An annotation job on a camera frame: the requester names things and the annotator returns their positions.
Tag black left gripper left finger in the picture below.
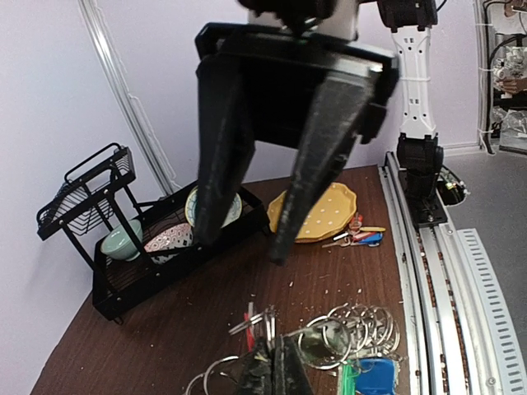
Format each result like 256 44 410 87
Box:
235 341 273 395

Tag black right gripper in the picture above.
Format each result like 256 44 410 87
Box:
194 22 400 265

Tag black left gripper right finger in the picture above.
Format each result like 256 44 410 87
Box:
273 336 314 395

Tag red key tag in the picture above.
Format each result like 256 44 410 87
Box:
245 326 255 351

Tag green key tag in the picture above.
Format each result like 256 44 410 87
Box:
337 362 361 395

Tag grey disc keyring organizer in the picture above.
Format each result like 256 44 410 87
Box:
184 303 402 394

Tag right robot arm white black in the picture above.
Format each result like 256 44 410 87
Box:
194 1 444 263

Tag yellow dotted plate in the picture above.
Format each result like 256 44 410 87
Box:
266 182 358 244

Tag white blue patterned plate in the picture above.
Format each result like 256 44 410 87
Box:
184 186 243 227

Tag yellow key tag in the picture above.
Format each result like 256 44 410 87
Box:
360 226 386 233

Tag blue key tag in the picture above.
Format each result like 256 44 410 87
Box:
351 232 384 247

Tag pink patterned dish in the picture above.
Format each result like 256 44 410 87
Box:
144 223 194 253

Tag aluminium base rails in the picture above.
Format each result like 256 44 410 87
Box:
379 152 526 394

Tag teal ceramic bowl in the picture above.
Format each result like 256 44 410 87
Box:
100 225 140 262

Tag right aluminium frame post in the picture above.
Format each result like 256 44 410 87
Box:
78 0 181 196

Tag black wire dish rack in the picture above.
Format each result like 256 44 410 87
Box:
36 142 269 323

